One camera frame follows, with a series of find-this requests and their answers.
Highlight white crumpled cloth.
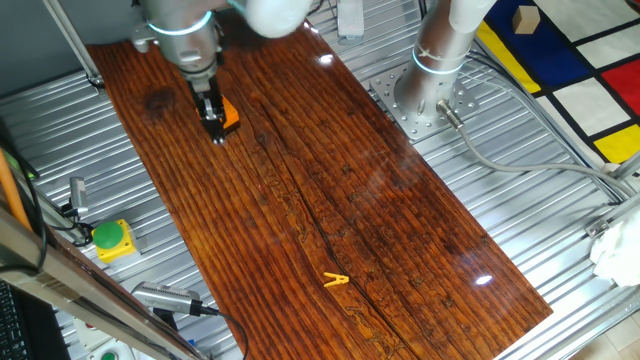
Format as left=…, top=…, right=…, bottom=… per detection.
left=589, top=209, right=640, bottom=289

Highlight small wooden cube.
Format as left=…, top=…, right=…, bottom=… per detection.
left=511, top=4, right=542, bottom=35

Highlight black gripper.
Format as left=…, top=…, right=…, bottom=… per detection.
left=185, top=69, right=230, bottom=146

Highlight black camera cable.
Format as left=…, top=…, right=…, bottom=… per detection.
left=49, top=205, right=96, bottom=247

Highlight silver ribbed depth camera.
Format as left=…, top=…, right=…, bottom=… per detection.
left=68, top=176, right=90, bottom=217

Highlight grey box green red buttons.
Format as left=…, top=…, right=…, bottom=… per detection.
left=72, top=315, right=136, bottom=360

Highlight thick grey base cable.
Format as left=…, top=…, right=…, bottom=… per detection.
left=436, top=98, right=637, bottom=199

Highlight silver depth camera with cable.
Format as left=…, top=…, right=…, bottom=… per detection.
left=130, top=280, right=251, bottom=360

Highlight orange pole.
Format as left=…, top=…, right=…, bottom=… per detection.
left=0, top=147, right=34, bottom=234

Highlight wood grain table mat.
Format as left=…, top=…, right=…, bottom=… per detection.
left=85, top=9, right=554, bottom=360

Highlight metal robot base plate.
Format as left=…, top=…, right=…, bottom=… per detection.
left=369, top=62, right=480, bottom=141

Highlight aluminium strut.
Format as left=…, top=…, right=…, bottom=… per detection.
left=42, top=0, right=107, bottom=92

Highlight orange box red push button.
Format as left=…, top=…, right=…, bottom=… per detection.
left=219, top=94, right=241, bottom=132

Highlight colourful squares floor mat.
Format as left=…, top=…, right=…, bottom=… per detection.
left=474, top=0, right=640, bottom=166

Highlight metal frame bar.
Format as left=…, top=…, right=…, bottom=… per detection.
left=0, top=207, right=207, bottom=360

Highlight black keyboard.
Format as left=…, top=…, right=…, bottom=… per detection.
left=0, top=279, right=31, bottom=360

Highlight yellow box green mushroom button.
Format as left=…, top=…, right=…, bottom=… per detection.
left=91, top=218, right=137, bottom=265

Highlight yellow clothespin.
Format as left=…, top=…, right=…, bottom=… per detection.
left=322, top=271, right=350, bottom=289

